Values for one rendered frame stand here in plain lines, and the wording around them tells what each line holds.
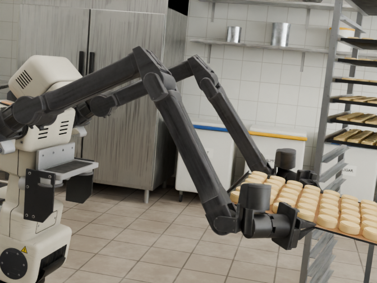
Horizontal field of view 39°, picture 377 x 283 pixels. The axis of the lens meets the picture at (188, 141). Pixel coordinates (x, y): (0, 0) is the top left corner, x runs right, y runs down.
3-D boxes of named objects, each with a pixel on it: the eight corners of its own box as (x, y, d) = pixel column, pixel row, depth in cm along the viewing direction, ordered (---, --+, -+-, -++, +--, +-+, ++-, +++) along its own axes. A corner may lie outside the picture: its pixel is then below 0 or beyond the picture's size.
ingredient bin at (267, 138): (238, 213, 489) (247, 131, 477) (244, 196, 551) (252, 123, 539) (297, 221, 479) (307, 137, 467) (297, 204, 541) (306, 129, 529)
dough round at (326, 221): (325, 228, 130) (326, 221, 130) (312, 220, 135) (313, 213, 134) (340, 229, 133) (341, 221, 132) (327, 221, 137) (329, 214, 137)
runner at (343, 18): (345, 20, 227) (346, 13, 227) (339, 19, 228) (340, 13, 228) (366, 33, 284) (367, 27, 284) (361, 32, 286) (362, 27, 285)
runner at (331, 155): (327, 163, 237) (327, 156, 236) (321, 162, 238) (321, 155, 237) (350, 147, 294) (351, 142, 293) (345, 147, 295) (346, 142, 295)
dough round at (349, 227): (362, 236, 130) (364, 228, 130) (343, 233, 129) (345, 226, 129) (353, 228, 135) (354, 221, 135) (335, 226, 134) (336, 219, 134)
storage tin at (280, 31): (288, 48, 520) (291, 24, 517) (288, 46, 503) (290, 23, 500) (270, 46, 524) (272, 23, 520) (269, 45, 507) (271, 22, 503)
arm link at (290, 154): (260, 176, 188) (258, 184, 180) (261, 145, 185) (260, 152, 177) (294, 178, 186) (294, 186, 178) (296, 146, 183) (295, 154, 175)
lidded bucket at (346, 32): (351, 53, 511) (354, 30, 508) (353, 51, 488) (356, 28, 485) (326, 50, 516) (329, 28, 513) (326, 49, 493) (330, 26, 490)
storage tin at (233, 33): (241, 44, 528) (242, 28, 526) (239, 42, 514) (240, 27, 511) (226, 42, 531) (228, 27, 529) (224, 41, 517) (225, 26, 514)
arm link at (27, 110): (165, 43, 138) (148, 35, 129) (180, 91, 136) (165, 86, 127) (32, 104, 153) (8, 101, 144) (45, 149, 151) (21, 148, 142)
